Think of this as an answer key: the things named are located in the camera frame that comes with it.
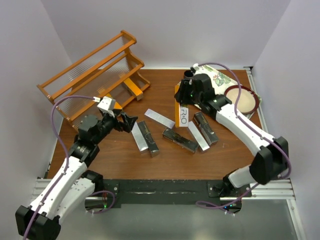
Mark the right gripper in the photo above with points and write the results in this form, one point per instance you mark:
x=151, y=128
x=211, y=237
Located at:
x=181, y=96

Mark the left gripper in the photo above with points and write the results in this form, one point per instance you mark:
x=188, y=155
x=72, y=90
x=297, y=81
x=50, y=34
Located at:
x=128, y=122

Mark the white orange R.O toothpaste box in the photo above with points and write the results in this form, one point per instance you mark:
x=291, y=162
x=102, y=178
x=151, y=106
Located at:
x=181, y=115

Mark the gold honeycomb toothpaste box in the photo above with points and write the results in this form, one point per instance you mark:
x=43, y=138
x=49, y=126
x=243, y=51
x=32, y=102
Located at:
x=116, y=106

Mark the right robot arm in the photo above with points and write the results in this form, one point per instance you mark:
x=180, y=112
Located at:
x=271, y=155

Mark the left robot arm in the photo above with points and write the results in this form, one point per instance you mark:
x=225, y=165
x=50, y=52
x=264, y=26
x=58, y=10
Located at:
x=43, y=218

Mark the orange wooden shelf rack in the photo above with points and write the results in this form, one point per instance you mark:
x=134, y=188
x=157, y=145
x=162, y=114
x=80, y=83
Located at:
x=100, y=73

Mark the silver toothpaste box left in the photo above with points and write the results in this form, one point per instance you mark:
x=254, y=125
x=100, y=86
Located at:
x=138, y=138

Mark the silver toothpaste box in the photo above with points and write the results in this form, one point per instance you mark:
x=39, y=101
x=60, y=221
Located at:
x=161, y=119
x=138, y=138
x=203, y=145

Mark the dark blue mug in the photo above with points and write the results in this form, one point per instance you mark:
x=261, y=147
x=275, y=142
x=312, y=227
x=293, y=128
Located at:
x=188, y=74

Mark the silver toothpaste box upper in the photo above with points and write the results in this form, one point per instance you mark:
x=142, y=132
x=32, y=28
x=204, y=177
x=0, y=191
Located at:
x=161, y=119

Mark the red rimmed beige plate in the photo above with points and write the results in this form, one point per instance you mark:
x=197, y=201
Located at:
x=248, y=101

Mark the silver toothpaste box right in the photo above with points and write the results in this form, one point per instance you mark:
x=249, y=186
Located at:
x=203, y=145

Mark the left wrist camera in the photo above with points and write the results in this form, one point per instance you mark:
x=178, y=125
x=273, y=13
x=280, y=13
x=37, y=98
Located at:
x=106, y=105

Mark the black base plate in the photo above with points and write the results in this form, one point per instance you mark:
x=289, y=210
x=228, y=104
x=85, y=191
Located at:
x=165, y=192

